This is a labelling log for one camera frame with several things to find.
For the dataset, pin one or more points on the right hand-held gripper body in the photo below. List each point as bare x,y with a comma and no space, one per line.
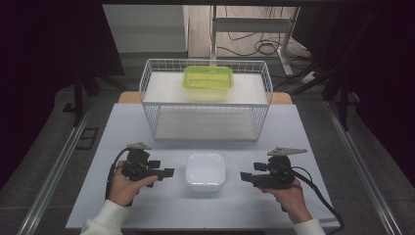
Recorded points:
279,174

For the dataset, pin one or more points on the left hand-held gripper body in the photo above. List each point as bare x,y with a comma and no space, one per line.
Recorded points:
137,168

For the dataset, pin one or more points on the green plastic food container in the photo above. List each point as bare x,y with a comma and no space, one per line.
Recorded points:
207,78

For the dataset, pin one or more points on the person's left hand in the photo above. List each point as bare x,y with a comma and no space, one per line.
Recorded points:
124,191

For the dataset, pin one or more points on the person's right hand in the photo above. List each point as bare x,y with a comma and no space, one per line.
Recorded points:
292,202

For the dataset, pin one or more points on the black floor plate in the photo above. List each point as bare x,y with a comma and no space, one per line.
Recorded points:
87,138

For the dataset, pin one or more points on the light wooden board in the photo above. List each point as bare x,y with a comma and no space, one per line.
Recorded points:
129,98

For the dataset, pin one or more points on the black stand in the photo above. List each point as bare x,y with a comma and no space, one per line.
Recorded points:
78,98
342,98

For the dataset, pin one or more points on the white power strip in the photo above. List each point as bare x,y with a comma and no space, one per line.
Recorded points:
309,77

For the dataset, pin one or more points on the white cabinet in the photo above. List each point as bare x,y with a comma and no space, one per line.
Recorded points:
147,29

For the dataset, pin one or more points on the dark curtain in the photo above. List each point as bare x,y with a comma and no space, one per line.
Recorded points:
39,65
385,81

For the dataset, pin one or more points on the aluminium floor rail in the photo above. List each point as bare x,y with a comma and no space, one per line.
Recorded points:
54,176
362,169

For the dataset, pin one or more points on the white metal stand frame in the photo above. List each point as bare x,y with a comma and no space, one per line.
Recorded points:
251,24

